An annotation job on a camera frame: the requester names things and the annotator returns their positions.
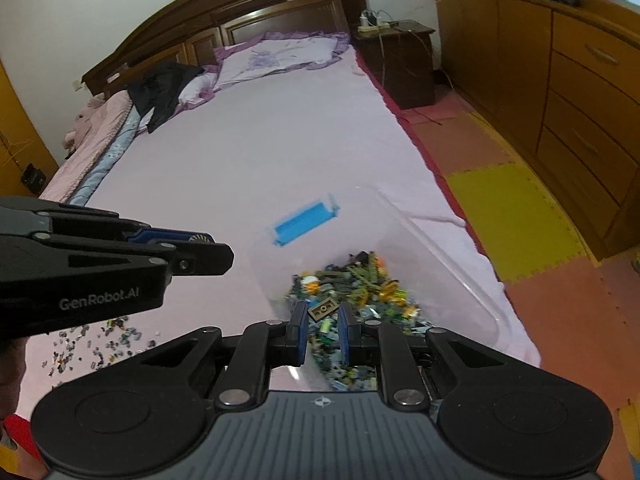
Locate yellow wooden wardrobe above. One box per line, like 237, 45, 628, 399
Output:
0, 66, 58, 197

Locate dark wooden headboard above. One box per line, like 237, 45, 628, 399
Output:
82, 0, 367, 94

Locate dark wooden nightstand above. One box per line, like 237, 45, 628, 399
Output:
352, 20, 435, 110

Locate tan printed toy tile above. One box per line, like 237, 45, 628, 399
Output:
308, 298, 340, 323

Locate clear plastic storage bin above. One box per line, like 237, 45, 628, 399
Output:
250, 188, 509, 391

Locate black garment on bed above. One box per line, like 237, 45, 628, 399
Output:
126, 62, 204, 133

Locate brown wooden dresser desk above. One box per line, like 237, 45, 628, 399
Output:
436, 0, 639, 258

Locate pink checked quilt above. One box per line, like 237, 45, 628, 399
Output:
40, 90, 134, 203

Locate white power strip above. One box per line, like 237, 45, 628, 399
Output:
357, 10, 390, 34

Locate person's left hand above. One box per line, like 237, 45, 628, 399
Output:
0, 338, 28, 420

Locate scattered toy bricks on bed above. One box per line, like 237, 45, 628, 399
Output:
40, 315, 162, 377

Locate pile of toy bricks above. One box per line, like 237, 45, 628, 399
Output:
285, 252, 432, 392

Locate blue floral blanket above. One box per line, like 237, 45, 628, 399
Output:
66, 106, 154, 206

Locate purple floral pillow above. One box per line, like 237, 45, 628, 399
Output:
177, 32, 350, 110

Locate pink bed sheet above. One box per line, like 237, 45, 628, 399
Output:
19, 44, 542, 421

